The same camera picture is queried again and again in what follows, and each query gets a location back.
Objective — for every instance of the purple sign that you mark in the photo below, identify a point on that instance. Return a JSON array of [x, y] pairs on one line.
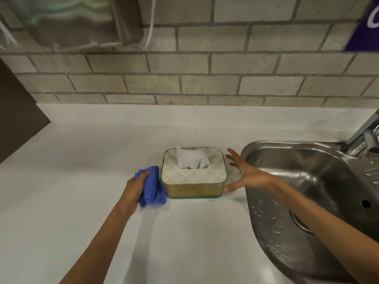
[[365, 29]]

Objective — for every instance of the blue microfiber cloth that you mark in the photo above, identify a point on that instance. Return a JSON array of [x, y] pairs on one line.
[[152, 189]]

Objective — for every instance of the person's left forearm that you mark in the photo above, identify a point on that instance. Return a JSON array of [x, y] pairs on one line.
[[100, 248]]

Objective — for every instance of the person's left thumb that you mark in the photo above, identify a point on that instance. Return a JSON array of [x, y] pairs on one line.
[[143, 175]]

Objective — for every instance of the person's right middle finger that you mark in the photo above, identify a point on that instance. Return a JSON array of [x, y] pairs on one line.
[[232, 160]]

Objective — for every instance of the person's right thumb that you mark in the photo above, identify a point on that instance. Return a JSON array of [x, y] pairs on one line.
[[234, 186]]

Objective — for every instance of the person's right forearm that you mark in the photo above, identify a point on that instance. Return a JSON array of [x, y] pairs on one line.
[[322, 221]]

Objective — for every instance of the metal sink drain strainer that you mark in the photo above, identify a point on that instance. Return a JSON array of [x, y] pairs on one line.
[[297, 223]]

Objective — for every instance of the person's right hand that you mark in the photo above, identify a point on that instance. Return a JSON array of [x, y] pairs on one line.
[[251, 175]]

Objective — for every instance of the white tissue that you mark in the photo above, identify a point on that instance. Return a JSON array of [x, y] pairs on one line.
[[191, 159]]

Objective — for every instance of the stainless steel sink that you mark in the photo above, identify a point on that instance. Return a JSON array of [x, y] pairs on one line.
[[299, 180]]

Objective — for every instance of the paper towel dispenser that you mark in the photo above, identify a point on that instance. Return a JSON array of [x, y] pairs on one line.
[[71, 20]]

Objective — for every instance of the person's left hand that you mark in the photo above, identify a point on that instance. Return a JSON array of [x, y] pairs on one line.
[[132, 189]]

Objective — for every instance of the chrome faucet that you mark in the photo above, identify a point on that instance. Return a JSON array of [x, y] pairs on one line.
[[359, 138]]

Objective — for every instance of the white quilted tissue box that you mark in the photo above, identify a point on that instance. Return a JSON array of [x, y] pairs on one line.
[[194, 181]]

